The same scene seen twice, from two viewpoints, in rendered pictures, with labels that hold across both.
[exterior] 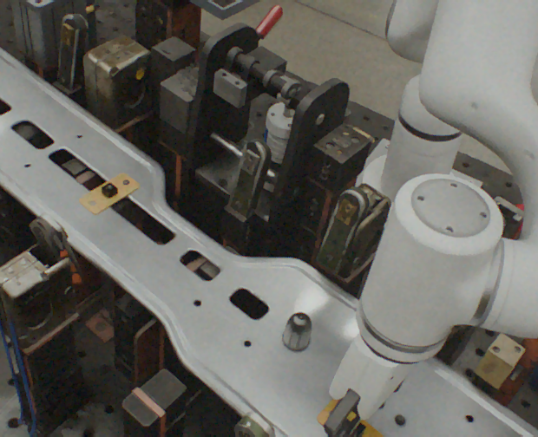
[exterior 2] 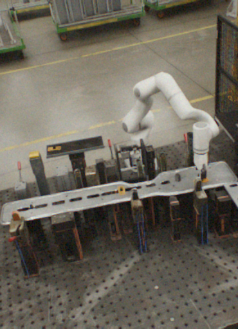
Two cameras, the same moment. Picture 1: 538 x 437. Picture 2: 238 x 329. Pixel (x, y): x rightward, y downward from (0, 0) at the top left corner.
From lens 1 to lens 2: 1.69 m
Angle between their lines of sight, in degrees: 31
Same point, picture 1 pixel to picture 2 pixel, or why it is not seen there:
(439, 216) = (201, 126)
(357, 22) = not seen: hidden behind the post
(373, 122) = not seen: hidden behind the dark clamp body
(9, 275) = (136, 204)
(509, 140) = (197, 114)
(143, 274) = (146, 192)
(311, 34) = (26, 177)
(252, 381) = (181, 187)
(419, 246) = (203, 130)
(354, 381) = (202, 161)
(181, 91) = (110, 165)
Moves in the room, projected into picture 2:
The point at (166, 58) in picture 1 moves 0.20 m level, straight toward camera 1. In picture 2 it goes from (101, 162) to (127, 171)
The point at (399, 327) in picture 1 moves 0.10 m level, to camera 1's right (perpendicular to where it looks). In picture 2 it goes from (205, 145) to (217, 137)
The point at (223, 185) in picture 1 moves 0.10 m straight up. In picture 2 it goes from (130, 178) to (128, 164)
